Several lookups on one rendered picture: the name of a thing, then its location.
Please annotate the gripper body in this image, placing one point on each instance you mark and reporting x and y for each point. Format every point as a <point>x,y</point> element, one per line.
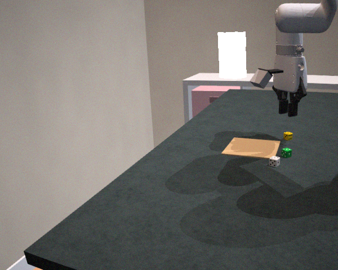
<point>294,67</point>

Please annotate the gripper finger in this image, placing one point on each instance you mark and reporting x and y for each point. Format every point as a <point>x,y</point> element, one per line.
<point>293,105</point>
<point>283,102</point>

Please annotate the white die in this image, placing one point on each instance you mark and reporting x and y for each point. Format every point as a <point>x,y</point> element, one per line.
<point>274,161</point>

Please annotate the green die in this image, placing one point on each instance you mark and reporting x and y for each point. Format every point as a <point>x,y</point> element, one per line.
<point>286,153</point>

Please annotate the tan mat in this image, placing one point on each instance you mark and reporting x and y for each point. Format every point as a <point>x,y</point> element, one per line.
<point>252,148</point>

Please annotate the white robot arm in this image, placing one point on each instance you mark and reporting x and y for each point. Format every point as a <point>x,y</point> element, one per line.
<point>296,19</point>

